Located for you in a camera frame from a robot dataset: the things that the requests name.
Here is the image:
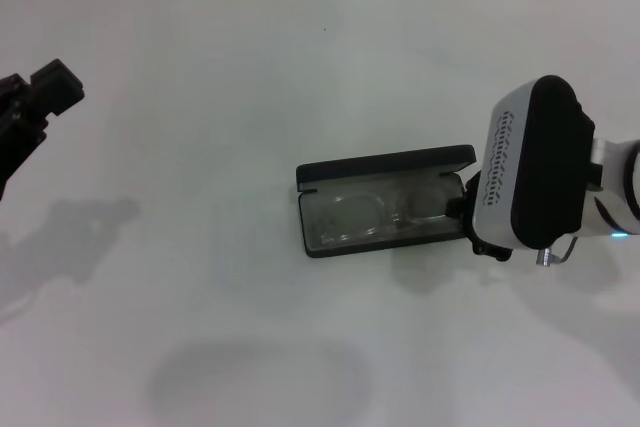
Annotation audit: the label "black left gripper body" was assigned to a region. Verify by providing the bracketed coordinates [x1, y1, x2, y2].
[0, 122, 49, 201]

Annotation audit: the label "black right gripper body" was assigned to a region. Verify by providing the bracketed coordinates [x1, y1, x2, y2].
[459, 170, 514, 263]

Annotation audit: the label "black glasses case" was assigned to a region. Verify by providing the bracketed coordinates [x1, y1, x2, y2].
[294, 144, 477, 261]

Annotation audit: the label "clear white glasses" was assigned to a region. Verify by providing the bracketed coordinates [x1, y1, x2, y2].
[317, 185, 451, 248]

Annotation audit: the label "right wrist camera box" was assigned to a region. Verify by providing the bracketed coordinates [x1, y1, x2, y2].
[472, 75, 597, 252]

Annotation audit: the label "right gripper grey cable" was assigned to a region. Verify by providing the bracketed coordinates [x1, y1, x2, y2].
[552, 235, 580, 262]

